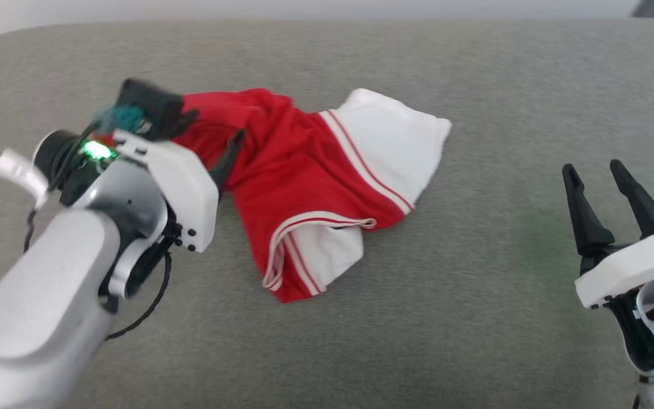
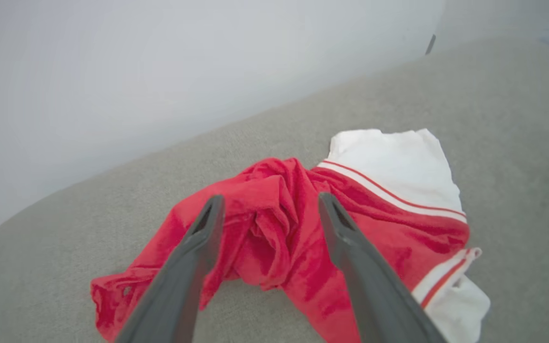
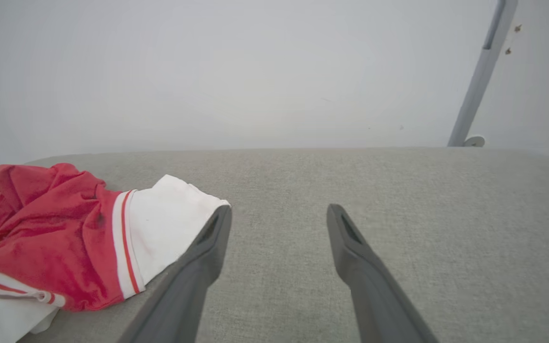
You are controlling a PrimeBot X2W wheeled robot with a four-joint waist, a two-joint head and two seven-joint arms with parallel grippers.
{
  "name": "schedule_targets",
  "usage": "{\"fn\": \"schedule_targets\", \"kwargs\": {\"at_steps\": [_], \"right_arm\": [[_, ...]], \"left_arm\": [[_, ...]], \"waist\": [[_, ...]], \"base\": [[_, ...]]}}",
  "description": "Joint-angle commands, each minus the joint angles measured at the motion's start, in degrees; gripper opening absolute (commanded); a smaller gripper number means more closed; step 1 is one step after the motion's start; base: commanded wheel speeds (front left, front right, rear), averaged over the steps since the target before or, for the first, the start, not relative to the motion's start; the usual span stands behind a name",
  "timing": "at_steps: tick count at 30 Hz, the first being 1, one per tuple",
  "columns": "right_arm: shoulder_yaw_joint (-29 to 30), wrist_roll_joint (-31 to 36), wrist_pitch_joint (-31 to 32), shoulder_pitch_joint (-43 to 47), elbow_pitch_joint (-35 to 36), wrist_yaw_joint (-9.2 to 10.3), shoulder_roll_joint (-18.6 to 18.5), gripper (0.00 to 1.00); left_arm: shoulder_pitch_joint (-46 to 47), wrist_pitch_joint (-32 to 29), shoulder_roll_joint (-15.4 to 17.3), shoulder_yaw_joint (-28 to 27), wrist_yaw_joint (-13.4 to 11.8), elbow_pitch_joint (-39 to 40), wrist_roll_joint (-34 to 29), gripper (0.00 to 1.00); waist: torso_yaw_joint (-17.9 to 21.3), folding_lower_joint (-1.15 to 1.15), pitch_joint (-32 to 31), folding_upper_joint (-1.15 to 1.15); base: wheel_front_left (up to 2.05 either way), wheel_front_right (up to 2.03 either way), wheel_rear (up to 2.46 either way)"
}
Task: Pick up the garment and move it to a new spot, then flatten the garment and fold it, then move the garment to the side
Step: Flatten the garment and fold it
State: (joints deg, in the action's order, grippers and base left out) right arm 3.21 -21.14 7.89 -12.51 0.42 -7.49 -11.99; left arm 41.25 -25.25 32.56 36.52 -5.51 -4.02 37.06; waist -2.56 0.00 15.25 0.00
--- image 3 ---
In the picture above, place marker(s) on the red and white sports shirt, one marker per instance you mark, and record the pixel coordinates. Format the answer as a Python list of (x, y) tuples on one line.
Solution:
[(65, 238)]

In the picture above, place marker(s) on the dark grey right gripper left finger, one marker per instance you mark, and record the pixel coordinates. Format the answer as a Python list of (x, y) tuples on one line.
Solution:
[(179, 300)]

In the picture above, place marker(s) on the round white pole base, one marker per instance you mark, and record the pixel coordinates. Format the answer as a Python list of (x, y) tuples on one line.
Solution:
[(474, 141)]

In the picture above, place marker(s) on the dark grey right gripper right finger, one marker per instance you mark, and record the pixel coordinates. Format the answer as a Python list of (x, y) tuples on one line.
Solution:
[(379, 305)]

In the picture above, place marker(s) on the grey wall pole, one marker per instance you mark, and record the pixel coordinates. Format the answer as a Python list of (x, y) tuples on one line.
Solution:
[(482, 76)]

